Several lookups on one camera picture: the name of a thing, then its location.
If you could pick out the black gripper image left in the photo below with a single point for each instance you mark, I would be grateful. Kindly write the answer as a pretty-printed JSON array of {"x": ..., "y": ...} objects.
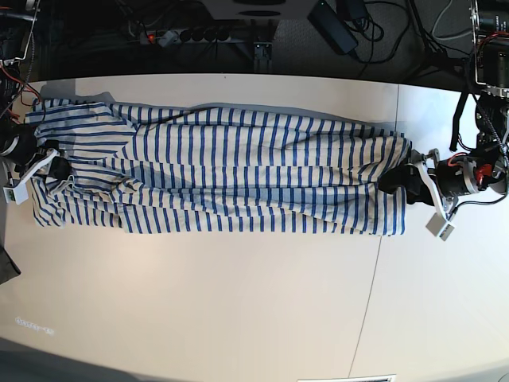
[{"x": 19, "y": 145}]

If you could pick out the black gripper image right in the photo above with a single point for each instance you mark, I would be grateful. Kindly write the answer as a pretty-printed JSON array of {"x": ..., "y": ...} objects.
[{"x": 461, "y": 175}]

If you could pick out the blue white striped T-shirt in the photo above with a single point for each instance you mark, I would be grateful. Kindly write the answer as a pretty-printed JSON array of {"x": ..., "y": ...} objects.
[{"x": 154, "y": 170}]

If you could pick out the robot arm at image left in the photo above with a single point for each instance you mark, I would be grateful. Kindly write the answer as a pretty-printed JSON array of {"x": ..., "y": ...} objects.
[{"x": 18, "y": 20}]

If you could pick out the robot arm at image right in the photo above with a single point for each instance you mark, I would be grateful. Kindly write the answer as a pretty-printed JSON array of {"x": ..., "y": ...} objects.
[{"x": 485, "y": 74}]

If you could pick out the dark object at left edge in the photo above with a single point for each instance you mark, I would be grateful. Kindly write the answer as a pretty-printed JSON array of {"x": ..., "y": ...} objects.
[{"x": 8, "y": 268}]

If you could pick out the black tripod stand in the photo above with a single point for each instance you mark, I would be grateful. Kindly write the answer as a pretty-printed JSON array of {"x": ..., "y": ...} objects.
[{"x": 445, "y": 40}]

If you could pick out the black power strip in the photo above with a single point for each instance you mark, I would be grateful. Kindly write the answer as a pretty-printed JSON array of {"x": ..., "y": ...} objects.
[{"x": 199, "y": 35}]

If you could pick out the black power adapter brick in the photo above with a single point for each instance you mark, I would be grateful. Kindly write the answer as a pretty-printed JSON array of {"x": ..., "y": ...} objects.
[{"x": 332, "y": 29}]

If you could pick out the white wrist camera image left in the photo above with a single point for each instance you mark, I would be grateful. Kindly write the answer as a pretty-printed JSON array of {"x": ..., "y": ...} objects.
[{"x": 16, "y": 190}]

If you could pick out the black table clamp mount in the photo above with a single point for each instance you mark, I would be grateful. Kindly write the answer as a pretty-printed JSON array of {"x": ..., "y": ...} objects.
[{"x": 263, "y": 58}]

